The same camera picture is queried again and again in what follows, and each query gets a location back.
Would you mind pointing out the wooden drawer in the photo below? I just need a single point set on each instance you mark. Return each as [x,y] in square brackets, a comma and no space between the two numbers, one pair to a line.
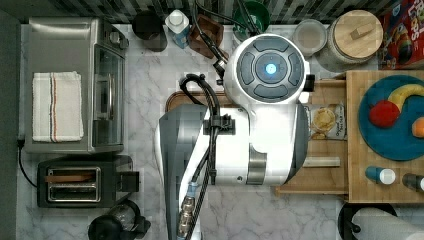
[329,180]

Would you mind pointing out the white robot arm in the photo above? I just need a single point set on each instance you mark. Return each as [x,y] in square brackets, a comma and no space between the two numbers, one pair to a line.
[261,139]

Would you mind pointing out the white stick in drawer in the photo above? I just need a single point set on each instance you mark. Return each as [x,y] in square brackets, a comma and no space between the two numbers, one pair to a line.
[317,162]

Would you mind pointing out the wooden drawer cabinet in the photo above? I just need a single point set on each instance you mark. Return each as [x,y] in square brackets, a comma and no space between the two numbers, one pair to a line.
[361,156]

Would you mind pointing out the wooden cutting board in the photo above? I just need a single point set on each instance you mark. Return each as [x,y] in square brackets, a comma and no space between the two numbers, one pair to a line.
[179,98]

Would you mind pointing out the wooden box with pestle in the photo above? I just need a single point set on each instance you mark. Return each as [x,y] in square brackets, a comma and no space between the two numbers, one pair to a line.
[212,29]

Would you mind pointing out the white blue milk carton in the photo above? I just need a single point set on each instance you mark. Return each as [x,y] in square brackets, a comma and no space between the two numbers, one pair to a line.
[178,24]

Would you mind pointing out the green mug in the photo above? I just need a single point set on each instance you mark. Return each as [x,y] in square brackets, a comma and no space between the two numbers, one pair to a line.
[252,18]

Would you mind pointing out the chips bag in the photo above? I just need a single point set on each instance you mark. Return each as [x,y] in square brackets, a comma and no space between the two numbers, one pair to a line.
[326,122]

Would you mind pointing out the dark pepper grinder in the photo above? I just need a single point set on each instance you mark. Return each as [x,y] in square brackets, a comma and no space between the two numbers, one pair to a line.
[149,28]

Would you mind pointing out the clear glass jar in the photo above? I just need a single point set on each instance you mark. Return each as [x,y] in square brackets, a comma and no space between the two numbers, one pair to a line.
[310,36]

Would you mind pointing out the black french press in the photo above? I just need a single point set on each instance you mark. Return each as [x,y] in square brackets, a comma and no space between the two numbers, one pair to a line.
[122,222]

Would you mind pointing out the stainless steel toaster oven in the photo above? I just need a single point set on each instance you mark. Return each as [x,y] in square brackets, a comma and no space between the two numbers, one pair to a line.
[95,49]

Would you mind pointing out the black two-slot toaster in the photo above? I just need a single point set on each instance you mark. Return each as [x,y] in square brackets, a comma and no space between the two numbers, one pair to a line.
[86,181]

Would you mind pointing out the white striped dish towel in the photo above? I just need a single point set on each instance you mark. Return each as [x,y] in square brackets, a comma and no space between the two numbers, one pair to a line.
[57,107]

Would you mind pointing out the paper towel roll holder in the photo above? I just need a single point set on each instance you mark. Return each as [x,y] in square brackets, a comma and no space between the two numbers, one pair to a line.
[375,222]

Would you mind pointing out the jar with wooden lid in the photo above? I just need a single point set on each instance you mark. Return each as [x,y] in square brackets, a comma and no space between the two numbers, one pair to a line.
[352,40]

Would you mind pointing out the red apple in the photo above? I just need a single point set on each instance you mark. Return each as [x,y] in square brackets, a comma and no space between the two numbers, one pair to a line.
[384,114]

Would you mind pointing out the blue white shaker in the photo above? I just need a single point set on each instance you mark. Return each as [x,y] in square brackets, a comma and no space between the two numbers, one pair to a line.
[380,175]

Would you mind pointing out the blue plate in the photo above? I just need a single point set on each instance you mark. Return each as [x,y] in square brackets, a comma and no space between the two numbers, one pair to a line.
[397,142]

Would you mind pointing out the yellow banana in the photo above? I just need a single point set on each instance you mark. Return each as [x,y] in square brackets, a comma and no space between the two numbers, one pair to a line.
[399,95]

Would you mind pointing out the red cereal box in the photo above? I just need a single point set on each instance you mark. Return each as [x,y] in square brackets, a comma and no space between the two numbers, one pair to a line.
[403,36]

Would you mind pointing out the orange fruit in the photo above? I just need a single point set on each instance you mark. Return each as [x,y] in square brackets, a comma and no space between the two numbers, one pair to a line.
[418,128]

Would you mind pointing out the dark shaker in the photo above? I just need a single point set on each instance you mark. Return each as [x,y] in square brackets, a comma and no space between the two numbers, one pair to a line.
[414,182]

